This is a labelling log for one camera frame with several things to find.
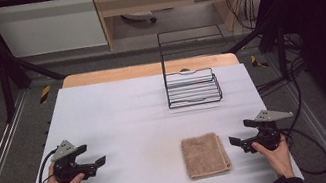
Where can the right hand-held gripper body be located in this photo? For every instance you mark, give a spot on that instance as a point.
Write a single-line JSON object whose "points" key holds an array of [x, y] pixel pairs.
{"points": [[268, 132]]}

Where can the yellow black tape marker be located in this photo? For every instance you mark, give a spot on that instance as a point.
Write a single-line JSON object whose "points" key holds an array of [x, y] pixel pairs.
{"points": [[257, 62], [45, 94]]}

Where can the white cabinet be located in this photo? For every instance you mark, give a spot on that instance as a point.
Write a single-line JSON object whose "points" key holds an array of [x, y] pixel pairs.
{"points": [[48, 27]]}

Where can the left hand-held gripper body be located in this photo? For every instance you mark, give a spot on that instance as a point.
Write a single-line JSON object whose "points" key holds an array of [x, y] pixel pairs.
{"points": [[66, 166]]}

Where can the white chair base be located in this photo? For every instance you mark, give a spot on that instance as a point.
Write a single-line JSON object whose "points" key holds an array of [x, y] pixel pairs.
{"points": [[137, 16]]}

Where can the white table cover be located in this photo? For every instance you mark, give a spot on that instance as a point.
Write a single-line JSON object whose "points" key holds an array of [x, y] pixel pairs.
{"points": [[121, 119]]}

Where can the person's right hand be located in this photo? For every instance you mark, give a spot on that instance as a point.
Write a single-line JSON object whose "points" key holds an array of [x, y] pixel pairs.
{"points": [[278, 159]]}

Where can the wooden table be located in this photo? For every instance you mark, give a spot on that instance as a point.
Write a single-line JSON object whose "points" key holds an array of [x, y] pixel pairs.
{"points": [[130, 72]]}

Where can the brown towel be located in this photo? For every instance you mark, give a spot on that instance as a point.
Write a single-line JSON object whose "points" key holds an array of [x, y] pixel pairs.
{"points": [[205, 155]]}

